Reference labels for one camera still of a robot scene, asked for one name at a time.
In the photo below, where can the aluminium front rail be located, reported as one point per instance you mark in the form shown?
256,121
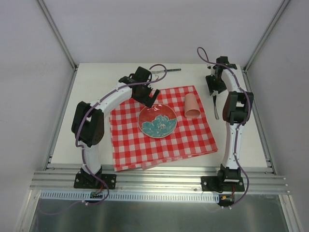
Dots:
161,179

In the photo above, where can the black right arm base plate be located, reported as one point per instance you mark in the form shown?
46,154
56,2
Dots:
212,183

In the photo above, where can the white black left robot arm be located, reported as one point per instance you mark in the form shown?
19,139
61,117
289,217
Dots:
88,122

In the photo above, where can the white slotted cable duct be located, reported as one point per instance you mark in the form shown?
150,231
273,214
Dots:
131,196

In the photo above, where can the fork with green handle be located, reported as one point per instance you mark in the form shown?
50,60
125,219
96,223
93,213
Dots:
168,71

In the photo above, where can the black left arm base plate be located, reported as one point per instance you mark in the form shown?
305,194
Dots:
86,181

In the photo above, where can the red teal ceramic plate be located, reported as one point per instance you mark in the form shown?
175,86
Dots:
157,122

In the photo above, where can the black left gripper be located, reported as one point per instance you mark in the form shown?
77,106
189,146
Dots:
147,93

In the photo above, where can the aluminium frame post right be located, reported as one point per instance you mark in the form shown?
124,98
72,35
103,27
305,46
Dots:
266,34

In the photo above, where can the aluminium frame post left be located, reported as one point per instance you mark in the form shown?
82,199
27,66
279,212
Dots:
48,17

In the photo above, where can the aluminium frame post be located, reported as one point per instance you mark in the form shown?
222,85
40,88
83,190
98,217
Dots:
266,34
48,17

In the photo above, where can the salmon pink plastic cup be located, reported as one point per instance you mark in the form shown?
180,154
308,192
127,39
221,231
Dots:
191,107

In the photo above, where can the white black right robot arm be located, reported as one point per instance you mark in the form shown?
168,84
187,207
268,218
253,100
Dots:
236,113

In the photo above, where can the silver table knife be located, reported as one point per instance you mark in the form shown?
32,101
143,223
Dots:
214,97

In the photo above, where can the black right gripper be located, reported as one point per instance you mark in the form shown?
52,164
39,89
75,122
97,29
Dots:
215,89

